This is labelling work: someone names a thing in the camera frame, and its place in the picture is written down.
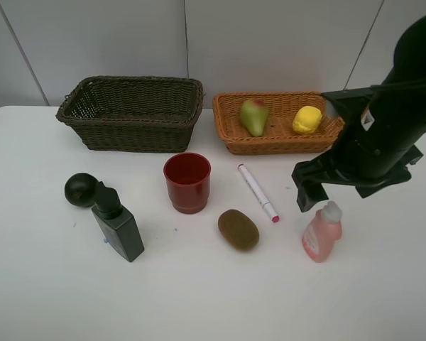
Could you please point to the red plastic cup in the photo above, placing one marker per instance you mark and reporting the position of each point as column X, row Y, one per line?
column 187, row 178

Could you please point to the yellow lemon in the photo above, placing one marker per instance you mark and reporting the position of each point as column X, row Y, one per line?
column 307, row 120

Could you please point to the green pear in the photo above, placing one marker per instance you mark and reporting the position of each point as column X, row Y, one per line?
column 254, row 114

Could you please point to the orange wicker basket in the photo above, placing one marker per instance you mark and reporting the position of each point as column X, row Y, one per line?
column 279, row 136

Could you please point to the pink lotion bottle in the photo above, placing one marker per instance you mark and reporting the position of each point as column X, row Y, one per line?
column 322, row 232

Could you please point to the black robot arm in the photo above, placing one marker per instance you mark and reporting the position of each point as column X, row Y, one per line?
column 381, row 126

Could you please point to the brown kiwi fruit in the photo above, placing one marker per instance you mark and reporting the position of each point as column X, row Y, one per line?
column 238, row 230

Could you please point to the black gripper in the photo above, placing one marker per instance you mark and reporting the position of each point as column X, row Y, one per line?
column 331, row 168

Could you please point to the dark pump bottle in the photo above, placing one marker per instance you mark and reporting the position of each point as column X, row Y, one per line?
column 117, row 223

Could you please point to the dark brown wicker basket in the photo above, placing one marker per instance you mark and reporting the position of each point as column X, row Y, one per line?
column 134, row 114

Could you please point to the dark round fruit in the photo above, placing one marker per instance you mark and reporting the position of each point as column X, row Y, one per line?
column 80, row 189

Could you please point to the white pink-tipped marker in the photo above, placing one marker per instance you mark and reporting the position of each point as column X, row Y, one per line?
column 258, row 193

